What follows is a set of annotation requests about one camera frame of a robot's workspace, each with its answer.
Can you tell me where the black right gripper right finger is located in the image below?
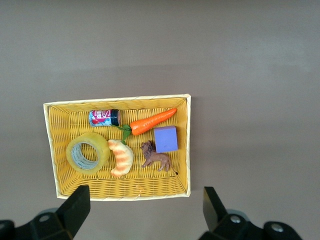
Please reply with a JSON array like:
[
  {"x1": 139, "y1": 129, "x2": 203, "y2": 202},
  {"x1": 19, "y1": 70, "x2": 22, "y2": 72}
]
[{"x1": 198, "y1": 186, "x2": 305, "y2": 240}]

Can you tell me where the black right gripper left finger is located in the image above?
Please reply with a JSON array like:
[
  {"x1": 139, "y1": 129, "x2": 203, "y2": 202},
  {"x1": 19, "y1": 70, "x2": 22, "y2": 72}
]
[{"x1": 0, "y1": 184, "x2": 91, "y2": 240}]

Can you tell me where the yellow tape roll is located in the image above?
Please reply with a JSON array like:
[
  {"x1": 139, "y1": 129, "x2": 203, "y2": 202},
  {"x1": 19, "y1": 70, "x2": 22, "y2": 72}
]
[{"x1": 66, "y1": 131, "x2": 111, "y2": 175}]

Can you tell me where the toy croissant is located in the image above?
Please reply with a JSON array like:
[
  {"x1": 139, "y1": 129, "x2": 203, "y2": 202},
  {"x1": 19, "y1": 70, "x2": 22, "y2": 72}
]
[{"x1": 107, "y1": 139, "x2": 135, "y2": 178}]

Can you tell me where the brown toy lion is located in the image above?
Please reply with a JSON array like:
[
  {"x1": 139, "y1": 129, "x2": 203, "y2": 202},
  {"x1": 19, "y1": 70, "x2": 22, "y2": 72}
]
[{"x1": 139, "y1": 140, "x2": 180, "y2": 176}]

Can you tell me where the purple foam block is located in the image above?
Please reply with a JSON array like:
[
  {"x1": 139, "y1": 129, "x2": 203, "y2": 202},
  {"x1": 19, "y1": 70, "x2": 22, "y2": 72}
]
[{"x1": 153, "y1": 125, "x2": 179, "y2": 154}]

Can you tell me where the yellow woven rectangular basket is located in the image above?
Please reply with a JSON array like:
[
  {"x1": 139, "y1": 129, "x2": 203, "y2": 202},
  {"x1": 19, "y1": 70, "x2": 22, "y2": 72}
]
[{"x1": 43, "y1": 93, "x2": 192, "y2": 202}]

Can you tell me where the small jar with black lid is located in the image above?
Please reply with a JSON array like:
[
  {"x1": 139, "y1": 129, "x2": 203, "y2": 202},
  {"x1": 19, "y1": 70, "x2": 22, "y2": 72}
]
[{"x1": 88, "y1": 108, "x2": 122, "y2": 128}]

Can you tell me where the orange toy carrot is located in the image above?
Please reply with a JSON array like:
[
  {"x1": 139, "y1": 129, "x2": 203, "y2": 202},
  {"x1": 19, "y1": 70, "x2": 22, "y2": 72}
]
[{"x1": 112, "y1": 107, "x2": 178, "y2": 146}]

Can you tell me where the brown table cloth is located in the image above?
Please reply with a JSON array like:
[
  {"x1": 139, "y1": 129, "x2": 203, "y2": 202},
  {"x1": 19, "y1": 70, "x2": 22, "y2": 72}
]
[{"x1": 0, "y1": 0, "x2": 320, "y2": 240}]

